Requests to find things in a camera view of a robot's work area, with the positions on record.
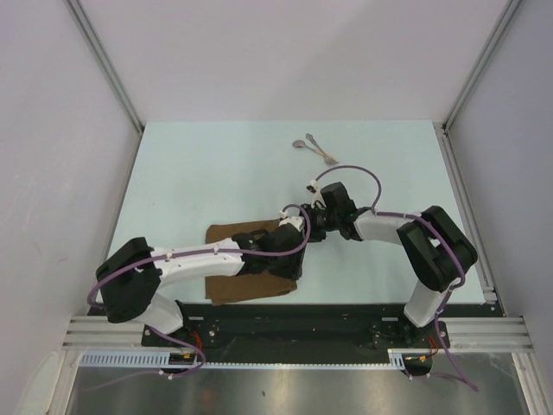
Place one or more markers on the silver metal fork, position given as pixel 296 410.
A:
pixel 317 147

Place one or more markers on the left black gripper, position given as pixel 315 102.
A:
pixel 292 270

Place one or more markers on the right aluminium frame post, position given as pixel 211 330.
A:
pixel 490 48

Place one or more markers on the grey slotted cable duct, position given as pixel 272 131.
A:
pixel 177 361

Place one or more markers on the brown cloth napkin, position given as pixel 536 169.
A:
pixel 224 290

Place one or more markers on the spoon with pink handle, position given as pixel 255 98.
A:
pixel 300 144

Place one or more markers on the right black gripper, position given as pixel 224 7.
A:
pixel 314 236

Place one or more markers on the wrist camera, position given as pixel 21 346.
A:
pixel 291 218
pixel 317 200

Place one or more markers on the aluminium frame post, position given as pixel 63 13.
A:
pixel 97 48
pixel 490 48

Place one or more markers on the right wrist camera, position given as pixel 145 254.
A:
pixel 317 200

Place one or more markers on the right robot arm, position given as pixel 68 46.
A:
pixel 439 252

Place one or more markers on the left aluminium frame post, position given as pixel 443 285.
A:
pixel 97 48

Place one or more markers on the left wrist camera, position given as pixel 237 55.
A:
pixel 291 218

